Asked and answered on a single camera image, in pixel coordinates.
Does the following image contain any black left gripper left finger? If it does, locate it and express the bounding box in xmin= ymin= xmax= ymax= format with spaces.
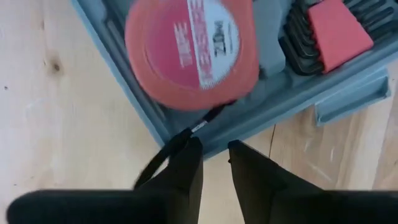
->
xmin=139 ymin=137 xmax=205 ymax=224

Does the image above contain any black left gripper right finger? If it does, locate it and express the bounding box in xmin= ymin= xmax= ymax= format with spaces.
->
xmin=228 ymin=139 xmax=324 ymax=224

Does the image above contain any grey plastic tool case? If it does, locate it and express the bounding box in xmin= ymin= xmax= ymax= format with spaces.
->
xmin=70 ymin=0 xmax=398 ymax=160

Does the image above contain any pink tape measure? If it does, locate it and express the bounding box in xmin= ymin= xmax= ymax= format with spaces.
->
xmin=124 ymin=0 xmax=261 ymax=189

